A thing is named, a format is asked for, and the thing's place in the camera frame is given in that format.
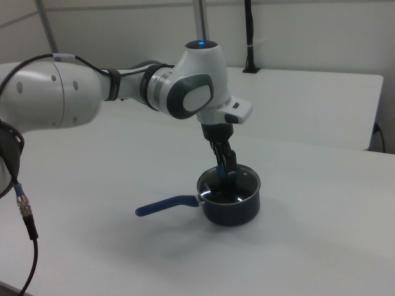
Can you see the black camera stand with tape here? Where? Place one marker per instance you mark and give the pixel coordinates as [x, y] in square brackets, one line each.
[250, 31]

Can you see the grey metal partition post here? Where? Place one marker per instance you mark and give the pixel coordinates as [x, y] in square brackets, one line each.
[200, 21]
[49, 27]

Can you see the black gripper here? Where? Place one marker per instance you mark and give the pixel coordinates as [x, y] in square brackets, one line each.
[217, 132]

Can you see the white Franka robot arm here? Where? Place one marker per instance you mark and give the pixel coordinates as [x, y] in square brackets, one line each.
[197, 71]

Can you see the dark blue saucepan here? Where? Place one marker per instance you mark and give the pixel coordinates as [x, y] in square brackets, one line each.
[234, 212]

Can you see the glass lid with blue knob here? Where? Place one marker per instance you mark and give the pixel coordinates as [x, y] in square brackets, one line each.
[221, 173]

